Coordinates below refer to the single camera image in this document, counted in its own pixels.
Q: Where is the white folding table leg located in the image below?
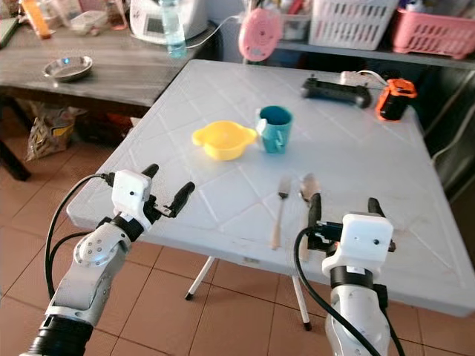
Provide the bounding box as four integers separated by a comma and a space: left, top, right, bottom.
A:
292, 274, 314, 331
186, 256, 218, 301

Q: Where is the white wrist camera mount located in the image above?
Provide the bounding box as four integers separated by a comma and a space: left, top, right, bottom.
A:
323, 213, 395, 277
111, 169, 154, 222

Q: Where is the brown printed bag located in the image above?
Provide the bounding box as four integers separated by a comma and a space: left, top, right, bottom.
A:
26, 104, 79, 162

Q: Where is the stainless steel bowl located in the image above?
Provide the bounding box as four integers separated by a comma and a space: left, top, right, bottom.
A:
43, 55, 94, 82

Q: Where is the pink round fan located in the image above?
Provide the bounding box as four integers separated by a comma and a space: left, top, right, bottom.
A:
238, 7, 284, 62

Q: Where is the fork with wooden handle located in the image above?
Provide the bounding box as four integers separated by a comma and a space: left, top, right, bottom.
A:
271, 175, 292, 250

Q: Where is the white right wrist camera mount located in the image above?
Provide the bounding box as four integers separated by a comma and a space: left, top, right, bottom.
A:
323, 213, 395, 277

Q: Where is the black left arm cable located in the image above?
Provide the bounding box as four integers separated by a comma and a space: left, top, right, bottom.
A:
45, 172, 116, 301

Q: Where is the orange sauce squeeze bottle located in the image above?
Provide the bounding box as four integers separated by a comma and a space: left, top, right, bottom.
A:
21, 0, 53, 39

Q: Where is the yellow plastic bowl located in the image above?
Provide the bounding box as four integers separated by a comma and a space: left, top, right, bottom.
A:
191, 120, 258, 162

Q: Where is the white kitchen appliance with screen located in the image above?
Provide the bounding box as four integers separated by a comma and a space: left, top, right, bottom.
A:
129, 0, 212, 44

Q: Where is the white power adapter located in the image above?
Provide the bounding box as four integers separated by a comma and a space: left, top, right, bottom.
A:
340, 70, 368, 86

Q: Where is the clear bluish water bottle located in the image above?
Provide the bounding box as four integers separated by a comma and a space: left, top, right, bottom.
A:
160, 0, 187, 59

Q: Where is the teal mug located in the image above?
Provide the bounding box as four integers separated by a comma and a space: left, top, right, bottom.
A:
256, 105, 294, 155

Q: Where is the dark wooden table leg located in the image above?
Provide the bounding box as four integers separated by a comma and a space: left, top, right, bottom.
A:
0, 137, 33, 181

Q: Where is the white plastic basket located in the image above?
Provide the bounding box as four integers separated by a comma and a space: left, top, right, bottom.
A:
309, 0, 402, 50

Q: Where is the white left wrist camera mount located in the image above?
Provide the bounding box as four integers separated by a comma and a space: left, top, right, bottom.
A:
111, 169, 154, 222

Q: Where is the black handheld controller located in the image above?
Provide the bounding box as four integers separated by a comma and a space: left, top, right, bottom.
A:
301, 76, 373, 109

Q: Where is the spoon with wooden handle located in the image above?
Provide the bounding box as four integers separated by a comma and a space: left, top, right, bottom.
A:
298, 173, 320, 262

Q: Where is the orange and black device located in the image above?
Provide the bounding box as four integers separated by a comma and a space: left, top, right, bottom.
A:
376, 78, 419, 122

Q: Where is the clear lidded food container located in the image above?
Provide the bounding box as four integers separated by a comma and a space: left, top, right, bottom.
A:
69, 10, 109, 36

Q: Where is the pink plastic basket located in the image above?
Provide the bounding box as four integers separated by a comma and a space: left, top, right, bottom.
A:
390, 7, 475, 60

